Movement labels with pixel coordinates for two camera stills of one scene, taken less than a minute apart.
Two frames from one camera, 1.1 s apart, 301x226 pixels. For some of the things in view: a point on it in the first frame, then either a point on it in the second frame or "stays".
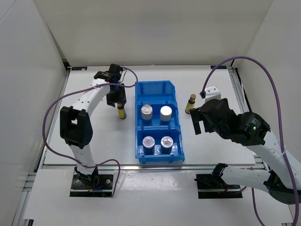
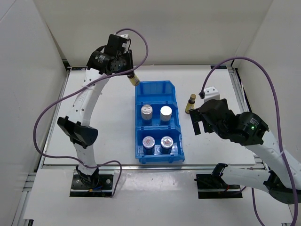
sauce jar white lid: x=166 y=143 stays
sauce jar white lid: x=148 y=143 stays
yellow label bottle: x=122 y=113 → x=133 y=79
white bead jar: x=146 y=111 stays
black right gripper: x=196 y=117 stays
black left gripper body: x=116 y=95 → x=125 y=61
